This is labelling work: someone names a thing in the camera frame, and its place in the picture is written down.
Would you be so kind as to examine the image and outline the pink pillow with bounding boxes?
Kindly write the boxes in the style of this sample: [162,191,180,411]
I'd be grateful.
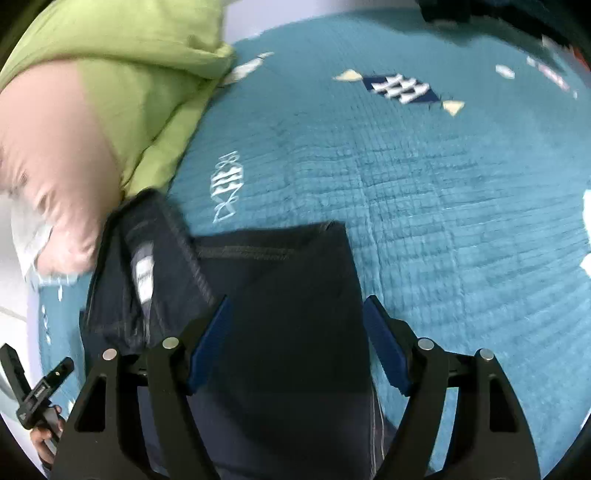
[0,60,124,278]

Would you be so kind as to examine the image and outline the dark navy pants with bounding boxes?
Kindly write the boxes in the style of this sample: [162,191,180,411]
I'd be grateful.
[78,188,399,480]

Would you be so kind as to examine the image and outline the white crumpled cloth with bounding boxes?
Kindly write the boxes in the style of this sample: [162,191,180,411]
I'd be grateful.
[9,198,78,291]

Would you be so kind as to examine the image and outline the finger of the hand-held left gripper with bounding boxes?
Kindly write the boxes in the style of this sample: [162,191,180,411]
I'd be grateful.
[0,344,25,407]
[33,357,75,397]

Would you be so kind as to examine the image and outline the white object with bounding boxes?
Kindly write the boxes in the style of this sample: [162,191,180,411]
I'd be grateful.
[580,188,591,278]

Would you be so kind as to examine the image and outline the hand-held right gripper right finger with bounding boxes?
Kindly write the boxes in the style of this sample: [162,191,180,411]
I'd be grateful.
[363,294,542,480]

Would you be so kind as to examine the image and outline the green pillow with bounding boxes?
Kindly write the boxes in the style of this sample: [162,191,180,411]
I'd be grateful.
[0,0,239,200]

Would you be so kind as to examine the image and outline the person's left hand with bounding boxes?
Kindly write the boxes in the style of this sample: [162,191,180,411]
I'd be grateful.
[30,404,66,468]

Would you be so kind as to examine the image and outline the teal quilted patterned blanket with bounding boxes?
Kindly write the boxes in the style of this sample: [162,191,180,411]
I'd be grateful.
[28,9,591,477]

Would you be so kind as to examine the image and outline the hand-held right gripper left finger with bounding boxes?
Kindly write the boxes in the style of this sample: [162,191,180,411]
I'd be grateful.
[50,296,232,480]

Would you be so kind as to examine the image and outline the dark cloth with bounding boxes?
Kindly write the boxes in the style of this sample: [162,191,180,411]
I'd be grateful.
[416,0,580,54]

